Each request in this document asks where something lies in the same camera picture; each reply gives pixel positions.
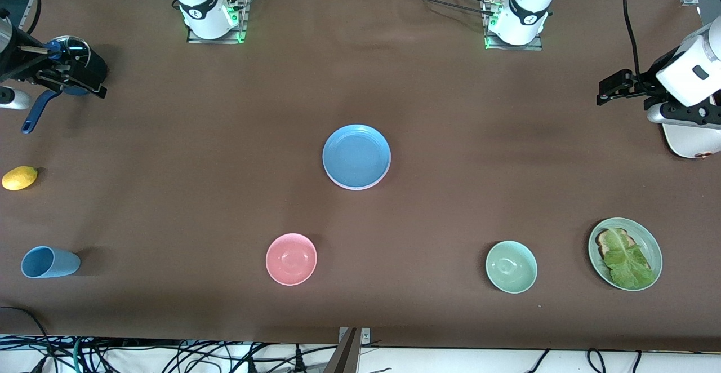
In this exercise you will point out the brown crust bread slice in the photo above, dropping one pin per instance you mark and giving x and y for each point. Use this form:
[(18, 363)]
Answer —
[(605, 240)]

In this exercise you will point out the blue cup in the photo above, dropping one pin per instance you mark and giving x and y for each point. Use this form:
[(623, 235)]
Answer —
[(50, 262)]

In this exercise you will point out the blue saucepan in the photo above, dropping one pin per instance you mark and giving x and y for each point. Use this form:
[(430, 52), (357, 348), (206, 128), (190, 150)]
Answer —
[(39, 111)]

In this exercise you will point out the pink deep bowl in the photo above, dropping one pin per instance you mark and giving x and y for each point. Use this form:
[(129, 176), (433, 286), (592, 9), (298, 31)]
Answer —
[(291, 258)]

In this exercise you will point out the glass lid blue knob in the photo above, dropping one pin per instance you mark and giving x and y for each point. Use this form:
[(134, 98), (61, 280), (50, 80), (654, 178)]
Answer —
[(73, 52)]

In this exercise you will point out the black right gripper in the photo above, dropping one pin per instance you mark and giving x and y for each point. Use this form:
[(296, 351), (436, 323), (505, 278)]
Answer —
[(17, 60)]

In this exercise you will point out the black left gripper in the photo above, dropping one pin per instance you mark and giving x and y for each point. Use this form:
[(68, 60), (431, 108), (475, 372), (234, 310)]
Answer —
[(648, 82)]

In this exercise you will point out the yellow lemon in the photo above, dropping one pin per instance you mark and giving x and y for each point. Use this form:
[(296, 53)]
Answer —
[(19, 178)]

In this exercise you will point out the green lettuce leaf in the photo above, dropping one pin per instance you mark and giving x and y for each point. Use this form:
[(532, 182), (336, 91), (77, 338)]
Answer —
[(628, 263)]

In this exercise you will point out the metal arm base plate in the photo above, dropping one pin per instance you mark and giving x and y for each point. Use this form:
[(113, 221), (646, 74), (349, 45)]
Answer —
[(538, 43), (239, 18)]

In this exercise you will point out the metal table edge bracket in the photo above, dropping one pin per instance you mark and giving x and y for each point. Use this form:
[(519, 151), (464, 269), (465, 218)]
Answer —
[(352, 350)]

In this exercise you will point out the blue shallow bowl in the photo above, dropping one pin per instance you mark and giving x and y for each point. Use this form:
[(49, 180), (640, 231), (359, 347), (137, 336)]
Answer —
[(356, 156)]

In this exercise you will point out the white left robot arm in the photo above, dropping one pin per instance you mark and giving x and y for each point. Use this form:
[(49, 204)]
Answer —
[(529, 1)]

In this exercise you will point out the green ribbed plate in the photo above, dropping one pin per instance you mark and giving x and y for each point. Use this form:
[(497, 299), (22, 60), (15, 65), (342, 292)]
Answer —
[(648, 243)]

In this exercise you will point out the green deep bowl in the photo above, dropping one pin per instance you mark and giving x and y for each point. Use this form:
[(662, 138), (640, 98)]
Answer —
[(511, 266)]

